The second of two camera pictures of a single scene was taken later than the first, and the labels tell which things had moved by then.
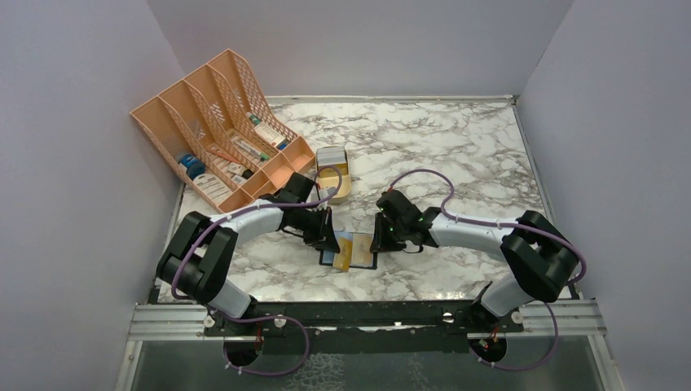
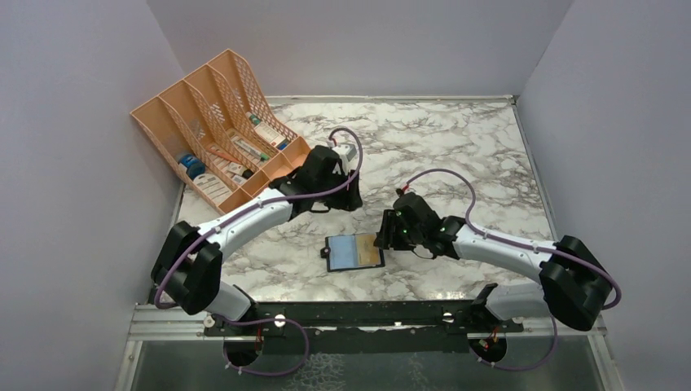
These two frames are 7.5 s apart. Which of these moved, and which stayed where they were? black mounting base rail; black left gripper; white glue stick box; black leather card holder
Moved: black left gripper
Stayed: black mounting base rail; white glue stick box; black leather card holder
